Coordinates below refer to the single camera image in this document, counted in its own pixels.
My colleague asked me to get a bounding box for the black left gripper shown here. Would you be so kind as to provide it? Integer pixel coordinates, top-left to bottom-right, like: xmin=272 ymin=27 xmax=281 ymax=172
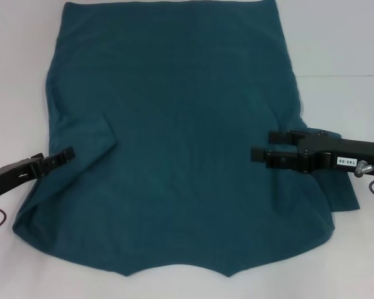
xmin=0 ymin=146 xmax=76 ymax=203

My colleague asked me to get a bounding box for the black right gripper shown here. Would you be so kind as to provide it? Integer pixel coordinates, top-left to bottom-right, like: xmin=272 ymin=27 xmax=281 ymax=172
xmin=251 ymin=130 xmax=374 ymax=174

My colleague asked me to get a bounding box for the teal blue shirt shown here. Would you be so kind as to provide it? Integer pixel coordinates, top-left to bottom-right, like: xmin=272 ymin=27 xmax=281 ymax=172
xmin=12 ymin=1 xmax=361 ymax=269

